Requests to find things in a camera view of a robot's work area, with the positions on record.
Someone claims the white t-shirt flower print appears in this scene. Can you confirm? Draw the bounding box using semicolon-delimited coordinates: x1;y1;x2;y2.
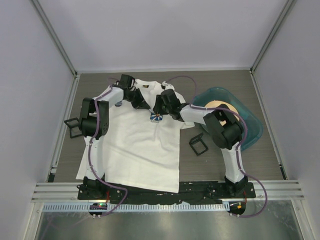
75;78;195;194

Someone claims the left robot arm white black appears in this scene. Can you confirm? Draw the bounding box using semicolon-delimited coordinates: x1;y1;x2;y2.
77;83;150;200

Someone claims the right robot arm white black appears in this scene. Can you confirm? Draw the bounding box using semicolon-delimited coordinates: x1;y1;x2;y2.
153;90;248;198

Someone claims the beige plate with bird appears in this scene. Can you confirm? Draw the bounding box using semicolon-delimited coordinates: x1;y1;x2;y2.
203;100;244;133

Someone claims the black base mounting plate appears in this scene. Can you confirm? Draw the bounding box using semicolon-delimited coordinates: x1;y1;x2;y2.
77;179;256;205

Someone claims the teal plastic basin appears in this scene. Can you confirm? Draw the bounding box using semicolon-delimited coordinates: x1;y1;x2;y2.
192;87;263;152

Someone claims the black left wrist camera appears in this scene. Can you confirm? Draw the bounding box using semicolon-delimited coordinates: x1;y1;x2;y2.
117;74;136;90

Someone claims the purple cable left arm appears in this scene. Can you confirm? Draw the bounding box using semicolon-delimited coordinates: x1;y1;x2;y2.
87;77;128;218

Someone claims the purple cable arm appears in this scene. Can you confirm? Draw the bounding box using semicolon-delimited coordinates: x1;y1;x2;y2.
166;75;269;218
87;77;128;218

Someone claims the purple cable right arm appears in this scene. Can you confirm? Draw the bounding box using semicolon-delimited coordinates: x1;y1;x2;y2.
166;75;269;218

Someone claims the black frame box right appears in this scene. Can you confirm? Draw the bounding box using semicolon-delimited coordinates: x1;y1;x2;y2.
189;133;209;157

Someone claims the black frame box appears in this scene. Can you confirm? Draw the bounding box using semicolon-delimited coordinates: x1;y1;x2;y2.
63;117;82;139
189;133;209;157

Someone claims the black frame box left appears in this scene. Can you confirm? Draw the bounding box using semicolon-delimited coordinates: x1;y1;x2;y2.
63;117;82;139

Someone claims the white slotted cable duct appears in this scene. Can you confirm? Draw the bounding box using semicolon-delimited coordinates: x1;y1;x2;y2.
42;202;230;213

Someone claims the aluminium frame rail front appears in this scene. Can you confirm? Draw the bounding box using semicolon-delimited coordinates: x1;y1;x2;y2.
31;179;305;202

